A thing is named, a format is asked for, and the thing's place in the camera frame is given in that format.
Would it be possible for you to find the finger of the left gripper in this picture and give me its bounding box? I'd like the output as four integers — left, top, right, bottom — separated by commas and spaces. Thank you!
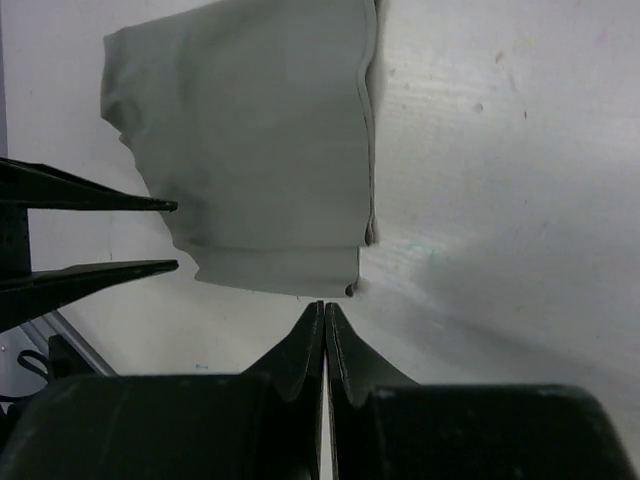
1, 158, 178, 212
1, 260, 179, 332

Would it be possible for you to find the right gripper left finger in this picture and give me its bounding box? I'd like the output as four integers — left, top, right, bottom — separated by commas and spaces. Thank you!
1, 302, 324, 479

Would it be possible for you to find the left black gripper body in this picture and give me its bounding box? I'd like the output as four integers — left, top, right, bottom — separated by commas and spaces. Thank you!
0, 203, 32, 275

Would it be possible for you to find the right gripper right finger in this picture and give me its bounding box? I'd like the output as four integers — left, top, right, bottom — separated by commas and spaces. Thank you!
325, 303, 639, 479

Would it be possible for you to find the grey underwear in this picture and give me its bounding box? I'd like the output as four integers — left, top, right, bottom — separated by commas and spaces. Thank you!
100, 1, 377, 297

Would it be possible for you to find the aluminium mounting rail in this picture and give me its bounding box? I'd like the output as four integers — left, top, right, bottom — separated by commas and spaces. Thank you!
1, 311, 116, 397

